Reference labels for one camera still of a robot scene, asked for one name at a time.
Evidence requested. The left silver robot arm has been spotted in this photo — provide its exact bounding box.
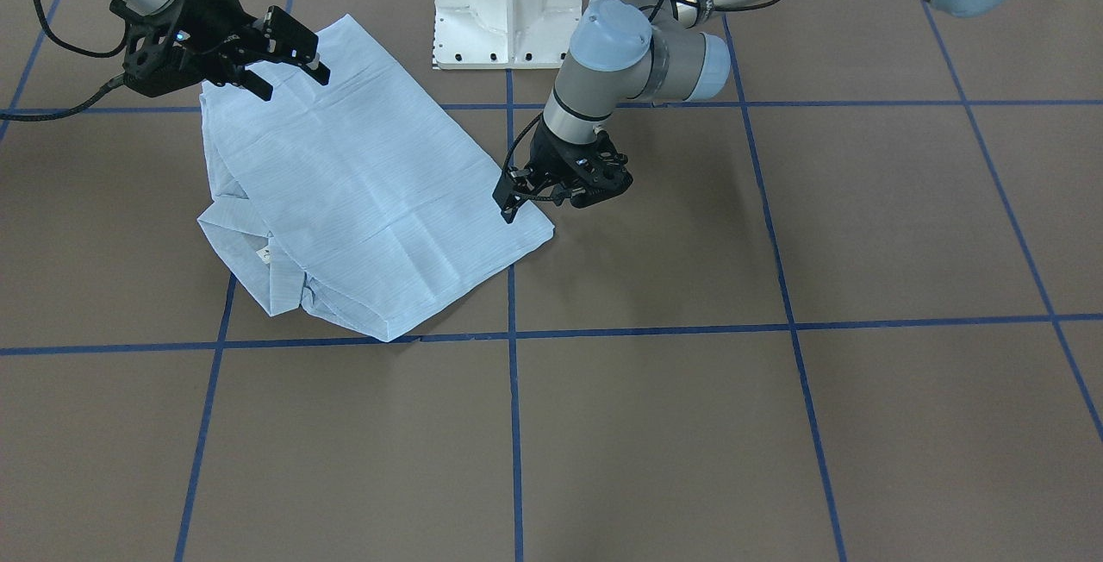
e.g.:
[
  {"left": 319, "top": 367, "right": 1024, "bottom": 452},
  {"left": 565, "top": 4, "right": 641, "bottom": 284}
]
[{"left": 493, "top": 0, "right": 1005, "bottom": 221}]

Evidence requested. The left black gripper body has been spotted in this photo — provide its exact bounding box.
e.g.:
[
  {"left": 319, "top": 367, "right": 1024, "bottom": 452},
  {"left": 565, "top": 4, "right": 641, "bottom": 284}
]
[{"left": 517, "top": 118, "right": 633, "bottom": 208}]

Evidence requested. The white mast base plate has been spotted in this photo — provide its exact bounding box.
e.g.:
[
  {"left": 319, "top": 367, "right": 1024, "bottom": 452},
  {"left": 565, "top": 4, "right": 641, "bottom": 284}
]
[{"left": 433, "top": 0, "right": 583, "bottom": 71}]

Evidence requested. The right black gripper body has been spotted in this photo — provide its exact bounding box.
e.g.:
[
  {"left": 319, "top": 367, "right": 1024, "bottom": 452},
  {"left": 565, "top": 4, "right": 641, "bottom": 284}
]
[{"left": 121, "top": 0, "right": 272, "bottom": 99}]

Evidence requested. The light blue button shirt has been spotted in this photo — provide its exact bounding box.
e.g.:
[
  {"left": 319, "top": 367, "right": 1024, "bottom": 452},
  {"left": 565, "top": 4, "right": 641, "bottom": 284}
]
[{"left": 197, "top": 17, "right": 555, "bottom": 342}]

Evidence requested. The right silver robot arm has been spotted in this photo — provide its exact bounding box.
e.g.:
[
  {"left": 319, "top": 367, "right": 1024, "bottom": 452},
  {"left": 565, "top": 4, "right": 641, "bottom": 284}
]
[{"left": 110, "top": 0, "right": 330, "bottom": 100}]

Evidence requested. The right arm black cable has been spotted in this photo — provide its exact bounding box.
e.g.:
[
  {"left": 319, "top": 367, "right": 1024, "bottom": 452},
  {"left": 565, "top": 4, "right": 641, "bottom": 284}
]
[{"left": 0, "top": 0, "right": 130, "bottom": 123}]

